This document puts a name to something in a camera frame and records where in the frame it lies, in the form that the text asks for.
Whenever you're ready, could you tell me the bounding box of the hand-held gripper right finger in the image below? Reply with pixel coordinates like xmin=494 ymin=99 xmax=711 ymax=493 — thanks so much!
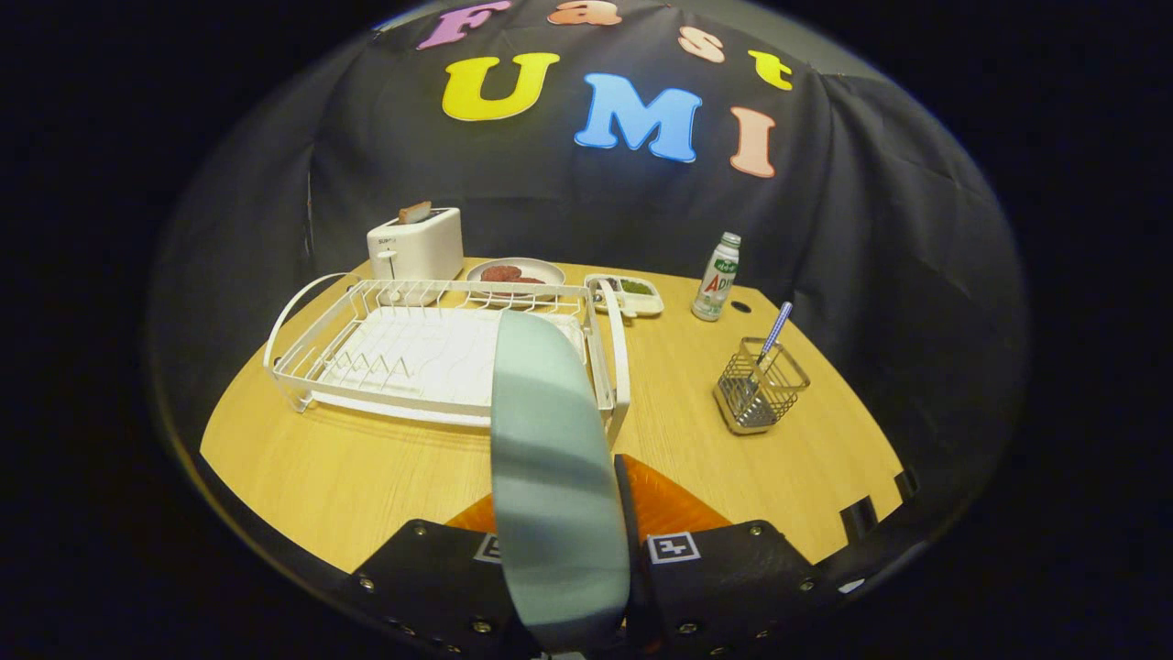
xmin=612 ymin=454 xmax=844 ymax=660

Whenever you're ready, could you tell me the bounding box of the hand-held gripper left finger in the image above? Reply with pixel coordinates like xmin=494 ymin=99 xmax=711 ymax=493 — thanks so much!
xmin=351 ymin=493 xmax=542 ymax=660

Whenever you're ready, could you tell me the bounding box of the light green plate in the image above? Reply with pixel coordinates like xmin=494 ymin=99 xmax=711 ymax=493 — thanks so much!
xmin=489 ymin=310 xmax=633 ymax=654

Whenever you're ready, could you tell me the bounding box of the metal mesh basket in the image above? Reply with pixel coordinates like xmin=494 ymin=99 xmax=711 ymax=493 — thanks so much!
xmin=713 ymin=336 xmax=812 ymax=435

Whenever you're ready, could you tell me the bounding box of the white wire dish rack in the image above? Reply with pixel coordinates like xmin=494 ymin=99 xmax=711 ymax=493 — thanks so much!
xmin=264 ymin=272 xmax=633 ymax=450

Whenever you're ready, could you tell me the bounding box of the spoon with blue checked handle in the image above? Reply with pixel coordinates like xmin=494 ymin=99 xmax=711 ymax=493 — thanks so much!
xmin=733 ymin=302 xmax=795 ymax=409

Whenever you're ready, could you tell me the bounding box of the white plate with meat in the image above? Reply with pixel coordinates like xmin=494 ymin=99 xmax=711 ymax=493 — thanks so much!
xmin=466 ymin=258 xmax=567 ymax=299

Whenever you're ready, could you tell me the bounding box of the white divided snack tray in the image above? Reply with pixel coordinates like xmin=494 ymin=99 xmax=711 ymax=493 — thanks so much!
xmin=584 ymin=273 xmax=665 ymax=319

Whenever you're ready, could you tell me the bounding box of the white bottle with green cap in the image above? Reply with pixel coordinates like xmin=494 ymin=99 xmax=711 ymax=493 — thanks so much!
xmin=691 ymin=232 xmax=742 ymax=323

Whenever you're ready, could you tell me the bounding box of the white toaster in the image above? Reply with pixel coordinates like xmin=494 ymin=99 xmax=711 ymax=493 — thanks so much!
xmin=367 ymin=207 xmax=466 ymax=299

